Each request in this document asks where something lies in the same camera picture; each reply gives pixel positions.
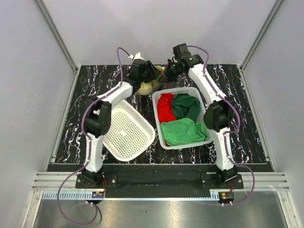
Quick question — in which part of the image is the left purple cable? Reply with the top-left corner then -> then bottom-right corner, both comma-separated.
56,47 -> 133,225

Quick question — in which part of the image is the light green towel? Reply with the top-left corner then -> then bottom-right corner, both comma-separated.
161,118 -> 210,146

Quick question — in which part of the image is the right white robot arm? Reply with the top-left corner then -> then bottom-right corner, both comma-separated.
164,43 -> 240,188

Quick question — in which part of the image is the dark green cloth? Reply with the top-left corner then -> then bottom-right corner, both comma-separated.
172,94 -> 201,121

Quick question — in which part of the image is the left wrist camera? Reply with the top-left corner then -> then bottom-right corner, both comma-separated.
129,52 -> 145,64

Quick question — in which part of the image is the purple cable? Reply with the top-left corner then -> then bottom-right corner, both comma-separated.
187,45 -> 257,206
56,47 -> 133,225

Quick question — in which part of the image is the empty white perforated basket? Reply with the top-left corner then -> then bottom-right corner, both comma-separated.
104,100 -> 155,162

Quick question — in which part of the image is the green fake cabbage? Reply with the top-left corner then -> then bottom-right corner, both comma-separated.
137,82 -> 153,95

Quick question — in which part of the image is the red cloth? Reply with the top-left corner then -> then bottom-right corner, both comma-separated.
157,93 -> 176,123

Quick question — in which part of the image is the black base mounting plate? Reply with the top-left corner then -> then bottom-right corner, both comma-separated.
76,172 -> 244,190

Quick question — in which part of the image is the clear zip top bag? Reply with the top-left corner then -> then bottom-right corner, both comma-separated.
135,65 -> 165,95

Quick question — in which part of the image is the white slotted cable duct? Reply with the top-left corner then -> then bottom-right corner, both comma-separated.
42,191 -> 105,200

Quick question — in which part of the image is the white basket with cloths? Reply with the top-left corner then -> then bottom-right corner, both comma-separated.
152,87 -> 212,150

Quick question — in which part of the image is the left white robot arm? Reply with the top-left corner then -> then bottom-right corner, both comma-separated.
81,57 -> 161,188

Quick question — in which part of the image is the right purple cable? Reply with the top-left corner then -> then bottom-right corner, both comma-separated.
187,45 -> 257,206

